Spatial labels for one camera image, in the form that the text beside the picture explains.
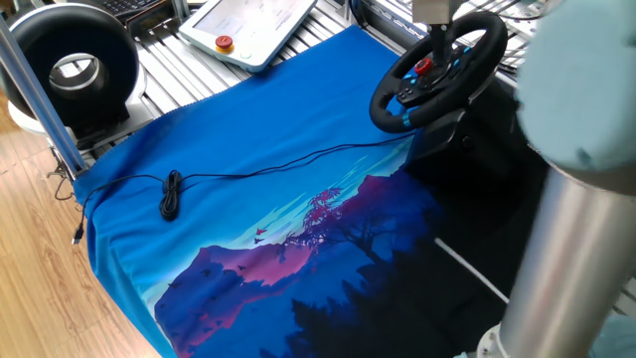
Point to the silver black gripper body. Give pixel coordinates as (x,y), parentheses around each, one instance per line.
(434,11)

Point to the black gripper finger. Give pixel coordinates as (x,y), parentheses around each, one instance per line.
(439,42)

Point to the black racing steering wheel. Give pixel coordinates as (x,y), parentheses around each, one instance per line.
(392,117)

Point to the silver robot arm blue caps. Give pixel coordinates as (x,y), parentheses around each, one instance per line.
(571,224)

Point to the black steering wheel base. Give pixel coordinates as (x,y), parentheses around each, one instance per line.
(477,144)

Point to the white teach pendant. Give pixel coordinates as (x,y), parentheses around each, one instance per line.
(248,30)

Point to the blue landscape print cloth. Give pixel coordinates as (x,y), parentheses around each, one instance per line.
(248,139)

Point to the white zip tie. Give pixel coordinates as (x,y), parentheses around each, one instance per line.
(469,271)

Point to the black keyboard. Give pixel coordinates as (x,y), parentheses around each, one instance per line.
(124,6)

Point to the aluminium frame post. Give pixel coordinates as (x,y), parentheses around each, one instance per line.
(40,104)

